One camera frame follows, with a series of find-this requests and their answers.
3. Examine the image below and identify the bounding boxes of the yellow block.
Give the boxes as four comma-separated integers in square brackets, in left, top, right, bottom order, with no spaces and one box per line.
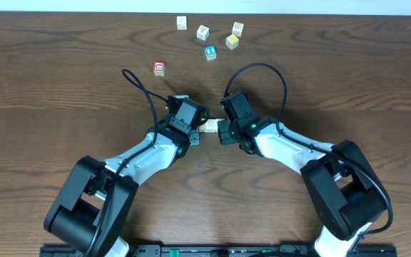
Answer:
[199,124,206,133]

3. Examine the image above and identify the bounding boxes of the white block with pattern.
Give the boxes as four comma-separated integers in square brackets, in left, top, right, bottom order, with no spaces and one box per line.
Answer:
[204,119,220,133]

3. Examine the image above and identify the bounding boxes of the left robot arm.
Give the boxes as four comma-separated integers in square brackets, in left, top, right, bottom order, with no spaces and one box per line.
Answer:
[44,96,208,256]

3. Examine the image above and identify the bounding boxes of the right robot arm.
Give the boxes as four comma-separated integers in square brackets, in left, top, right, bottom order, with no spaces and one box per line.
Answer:
[218,92,393,256]

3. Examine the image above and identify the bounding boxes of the red letter block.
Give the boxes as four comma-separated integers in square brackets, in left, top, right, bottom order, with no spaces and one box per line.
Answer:
[153,61,166,76]

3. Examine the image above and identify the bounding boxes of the blue letter block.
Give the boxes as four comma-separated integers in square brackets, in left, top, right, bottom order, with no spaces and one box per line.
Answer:
[205,46,217,61]

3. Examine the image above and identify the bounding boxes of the white block tilted top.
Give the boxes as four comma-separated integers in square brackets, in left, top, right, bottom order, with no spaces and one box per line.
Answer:
[196,25,210,41]

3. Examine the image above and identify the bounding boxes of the yellow-top block near centre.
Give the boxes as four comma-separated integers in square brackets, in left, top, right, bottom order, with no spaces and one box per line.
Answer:
[225,34,239,50]

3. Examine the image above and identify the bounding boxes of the white block top left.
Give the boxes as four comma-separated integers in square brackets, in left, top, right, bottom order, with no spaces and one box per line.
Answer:
[176,16,188,30]

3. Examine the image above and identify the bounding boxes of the white patterned block top right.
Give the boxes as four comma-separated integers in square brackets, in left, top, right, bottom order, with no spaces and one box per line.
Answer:
[232,22,244,37]

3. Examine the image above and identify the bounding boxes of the right black cable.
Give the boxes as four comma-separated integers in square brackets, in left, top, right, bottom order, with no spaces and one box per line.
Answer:
[223,62,395,236]

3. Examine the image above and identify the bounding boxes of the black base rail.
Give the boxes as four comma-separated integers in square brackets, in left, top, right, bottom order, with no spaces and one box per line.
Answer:
[39,243,398,257]

